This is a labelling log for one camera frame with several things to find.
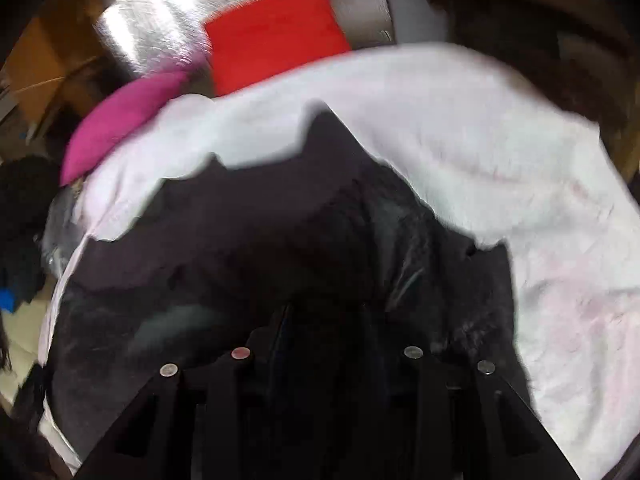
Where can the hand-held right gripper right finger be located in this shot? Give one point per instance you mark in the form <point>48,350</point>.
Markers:
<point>431,395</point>

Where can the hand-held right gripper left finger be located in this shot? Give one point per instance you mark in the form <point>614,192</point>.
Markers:
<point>235,395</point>

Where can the dark purple-black garment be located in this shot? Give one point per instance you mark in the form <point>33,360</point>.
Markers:
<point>300,220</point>

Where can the cream leather sofa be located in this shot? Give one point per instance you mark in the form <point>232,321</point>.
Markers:
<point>20,350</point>

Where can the grey cloth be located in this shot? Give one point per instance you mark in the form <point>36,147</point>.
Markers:
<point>60,240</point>

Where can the white blanket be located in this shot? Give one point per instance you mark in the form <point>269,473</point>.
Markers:
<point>500,160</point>

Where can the blue jacket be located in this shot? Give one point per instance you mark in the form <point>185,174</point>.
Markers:
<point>5,300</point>

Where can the black puffer jacket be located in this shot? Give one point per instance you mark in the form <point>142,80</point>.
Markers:
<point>22,210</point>

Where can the pink cushion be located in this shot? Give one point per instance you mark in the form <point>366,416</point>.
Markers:
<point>120,120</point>

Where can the red cushion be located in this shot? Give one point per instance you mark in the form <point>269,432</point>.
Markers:
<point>277,35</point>

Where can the silver foil insulation board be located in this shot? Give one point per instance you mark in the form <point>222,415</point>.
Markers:
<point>150,25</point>

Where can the brown wooden pillar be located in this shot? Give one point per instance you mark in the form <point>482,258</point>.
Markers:
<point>50,45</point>

